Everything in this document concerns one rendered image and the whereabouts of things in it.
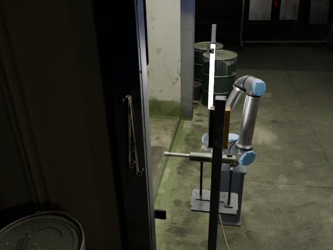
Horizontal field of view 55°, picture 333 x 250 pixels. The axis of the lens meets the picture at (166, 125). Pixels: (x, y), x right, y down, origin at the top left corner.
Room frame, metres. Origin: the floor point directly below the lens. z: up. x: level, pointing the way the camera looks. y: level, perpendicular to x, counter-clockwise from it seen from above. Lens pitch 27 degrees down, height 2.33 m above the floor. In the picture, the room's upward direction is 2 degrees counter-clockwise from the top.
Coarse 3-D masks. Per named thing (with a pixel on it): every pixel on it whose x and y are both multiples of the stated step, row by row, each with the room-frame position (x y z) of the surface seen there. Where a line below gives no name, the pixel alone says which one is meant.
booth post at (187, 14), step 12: (180, 0) 4.65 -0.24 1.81; (192, 0) 4.62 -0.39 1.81; (180, 12) 4.65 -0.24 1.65; (192, 12) 4.62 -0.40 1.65; (180, 24) 4.65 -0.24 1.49; (192, 24) 4.62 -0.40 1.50; (192, 36) 4.62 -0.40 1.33; (192, 48) 4.61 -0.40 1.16; (192, 60) 4.61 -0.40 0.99; (192, 72) 4.61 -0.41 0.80; (192, 84) 4.62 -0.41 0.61; (192, 96) 4.63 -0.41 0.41; (192, 108) 4.66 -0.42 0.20
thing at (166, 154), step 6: (180, 156) 1.86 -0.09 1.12; (186, 156) 1.85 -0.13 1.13; (192, 156) 1.83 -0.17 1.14; (198, 156) 1.83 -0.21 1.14; (204, 156) 1.82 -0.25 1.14; (210, 156) 1.82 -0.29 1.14; (222, 156) 1.81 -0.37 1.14; (228, 156) 1.81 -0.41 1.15; (234, 156) 1.81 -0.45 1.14; (222, 162) 1.80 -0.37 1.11; (228, 162) 1.79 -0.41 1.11; (234, 162) 1.78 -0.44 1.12
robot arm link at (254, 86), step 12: (252, 84) 2.31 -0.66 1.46; (264, 84) 2.31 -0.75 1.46; (252, 96) 2.30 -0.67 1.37; (252, 108) 2.29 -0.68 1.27; (252, 120) 2.29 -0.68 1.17; (240, 132) 2.33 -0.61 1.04; (252, 132) 2.30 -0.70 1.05; (240, 144) 2.30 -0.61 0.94; (252, 144) 2.32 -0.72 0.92; (240, 156) 2.25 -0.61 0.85; (252, 156) 2.26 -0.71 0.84
